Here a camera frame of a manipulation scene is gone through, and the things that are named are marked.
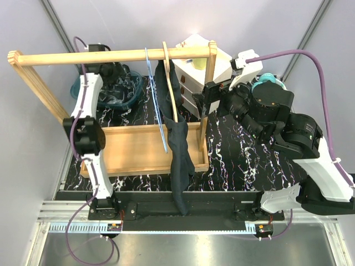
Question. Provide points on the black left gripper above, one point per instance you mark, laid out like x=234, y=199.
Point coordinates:
x=117, y=71

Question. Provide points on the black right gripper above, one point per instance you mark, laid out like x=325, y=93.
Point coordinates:
x=212, y=91

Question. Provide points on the patterned dark shorts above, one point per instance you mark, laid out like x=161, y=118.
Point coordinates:
x=120, y=88

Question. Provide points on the blue wire hanger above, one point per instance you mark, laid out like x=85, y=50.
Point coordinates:
x=155, y=100

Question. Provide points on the wooden clothes hanger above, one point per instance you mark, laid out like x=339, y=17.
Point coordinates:
x=170, y=88

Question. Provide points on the dark navy shorts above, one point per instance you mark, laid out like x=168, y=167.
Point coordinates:
x=182, y=166

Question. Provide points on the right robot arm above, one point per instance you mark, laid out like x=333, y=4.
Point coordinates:
x=264, y=111

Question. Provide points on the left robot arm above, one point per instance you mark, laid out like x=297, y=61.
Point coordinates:
x=87, y=138

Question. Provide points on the teal plastic basin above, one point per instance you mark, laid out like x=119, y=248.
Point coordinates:
x=122, y=95

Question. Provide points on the white drawer cabinet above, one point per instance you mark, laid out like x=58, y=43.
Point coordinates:
x=192, y=80

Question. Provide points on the yellow cup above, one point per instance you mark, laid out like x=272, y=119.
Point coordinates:
x=199, y=63

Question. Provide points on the teal cat ear headphones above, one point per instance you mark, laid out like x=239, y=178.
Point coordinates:
x=268, y=77

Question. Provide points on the black marble pattern mat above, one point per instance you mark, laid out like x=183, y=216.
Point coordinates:
x=236, y=163

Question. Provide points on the wooden clothes rack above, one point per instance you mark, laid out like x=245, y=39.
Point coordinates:
x=131, y=150

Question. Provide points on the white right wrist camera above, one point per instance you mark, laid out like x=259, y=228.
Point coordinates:
x=245, y=71

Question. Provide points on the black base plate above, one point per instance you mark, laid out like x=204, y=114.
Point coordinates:
x=156, y=212

